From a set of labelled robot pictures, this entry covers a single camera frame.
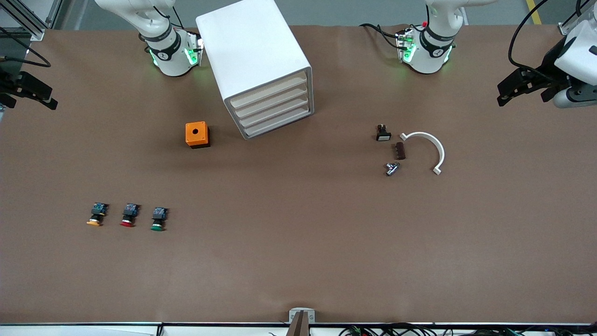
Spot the green push button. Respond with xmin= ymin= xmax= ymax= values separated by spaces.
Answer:
xmin=150 ymin=207 xmax=168 ymax=232

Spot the yellow push button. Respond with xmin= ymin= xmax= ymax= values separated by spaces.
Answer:
xmin=86 ymin=202 xmax=109 ymax=227

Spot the red push button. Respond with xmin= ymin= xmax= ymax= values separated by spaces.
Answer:
xmin=120 ymin=203 xmax=140 ymax=228

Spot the white semicircular pipe clamp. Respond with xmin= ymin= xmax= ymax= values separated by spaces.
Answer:
xmin=400 ymin=132 xmax=445 ymax=175

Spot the orange box with hole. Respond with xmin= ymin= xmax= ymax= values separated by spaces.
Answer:
xmin=185 ymin=121 xmax=211 ymax=149

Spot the brown pointed bar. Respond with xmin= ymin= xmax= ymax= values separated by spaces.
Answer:
xmin=285 ymin=311 xmax=310 ymax=336

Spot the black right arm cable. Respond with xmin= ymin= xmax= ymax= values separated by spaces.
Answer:
xmin=0 ymin=28 xmax=51 ymax=68

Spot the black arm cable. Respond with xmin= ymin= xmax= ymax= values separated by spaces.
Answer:
xmin=0 ymin=28 xmax=51 ymax=68
xmin=508 ymin=0 xmax=548 ymax=70

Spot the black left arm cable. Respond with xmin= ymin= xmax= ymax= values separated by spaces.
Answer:
xmin=508 ymin=0 xmax=548 ymax=70

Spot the aluminium frame post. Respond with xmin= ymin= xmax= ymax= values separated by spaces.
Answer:
xmin=0 ymin=0 xmax=61 ymax=42
xmin=558 ymin=7 xmax=583 ymax=36

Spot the black cable on table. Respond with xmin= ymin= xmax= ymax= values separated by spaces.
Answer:
xmin=359 ymin=23 xmax=402 ymax=49

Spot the white table edge rail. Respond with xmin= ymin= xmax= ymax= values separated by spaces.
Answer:
xmin=0 ymin=322 xmax=597 ymax=336

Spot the black cable bundle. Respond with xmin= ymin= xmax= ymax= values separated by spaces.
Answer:
xmin=338 ymin=323 xmax=597 ymax=336

